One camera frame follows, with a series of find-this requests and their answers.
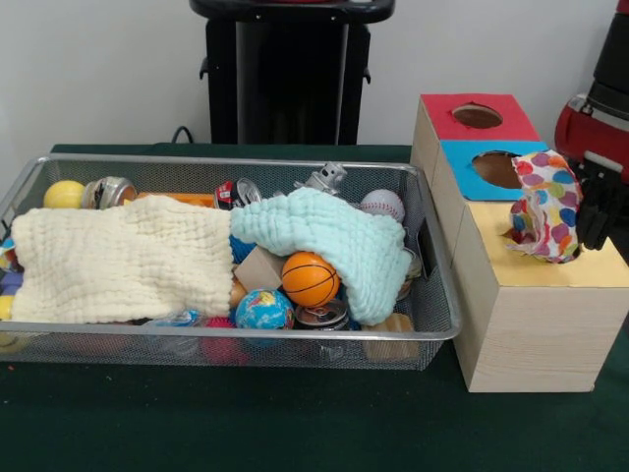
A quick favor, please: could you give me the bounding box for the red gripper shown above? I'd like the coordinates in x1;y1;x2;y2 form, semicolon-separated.
554;94;629;253

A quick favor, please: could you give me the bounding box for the multicoloured patterned cloth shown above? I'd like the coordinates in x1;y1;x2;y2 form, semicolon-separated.
505;150;584;265

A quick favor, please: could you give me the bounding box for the wooden box with three holes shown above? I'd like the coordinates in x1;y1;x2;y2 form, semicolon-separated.
410;93;629;394

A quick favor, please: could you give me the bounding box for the shallow clear mesh bin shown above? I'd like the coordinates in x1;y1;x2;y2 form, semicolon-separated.
0;152;463;372

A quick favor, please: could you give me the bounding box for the white baseball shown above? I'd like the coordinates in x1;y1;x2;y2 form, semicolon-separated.
360;189;406;225

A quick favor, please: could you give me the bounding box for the mint waffle cloth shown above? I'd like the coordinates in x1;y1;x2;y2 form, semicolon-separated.
229;187;412;324

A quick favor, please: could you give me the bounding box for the grey toy robot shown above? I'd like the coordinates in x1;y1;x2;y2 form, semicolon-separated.
295;162;348;198

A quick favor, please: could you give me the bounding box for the orange toy basketball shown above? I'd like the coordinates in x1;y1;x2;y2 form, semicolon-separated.
281;252;342;309

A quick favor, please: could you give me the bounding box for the flattened silver can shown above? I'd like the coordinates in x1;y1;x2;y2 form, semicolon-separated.
295;298;350;331

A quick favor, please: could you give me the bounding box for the plain wooden block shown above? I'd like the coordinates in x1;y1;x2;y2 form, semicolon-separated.
233;246;286;293

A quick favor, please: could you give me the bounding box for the blue globe ball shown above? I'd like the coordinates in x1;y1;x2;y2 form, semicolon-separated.
235;288;295;331

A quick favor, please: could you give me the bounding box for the crushed silver drink can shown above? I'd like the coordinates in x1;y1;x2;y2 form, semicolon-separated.
82;176;139;211

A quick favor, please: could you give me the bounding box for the cream waffle cloth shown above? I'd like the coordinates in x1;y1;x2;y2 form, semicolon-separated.
10;194;237;325

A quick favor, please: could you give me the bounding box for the yellow ball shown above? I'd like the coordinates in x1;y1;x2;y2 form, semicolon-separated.
43;180;87;209

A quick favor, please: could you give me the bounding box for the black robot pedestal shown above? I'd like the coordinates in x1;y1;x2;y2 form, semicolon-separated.
190;0;394;147

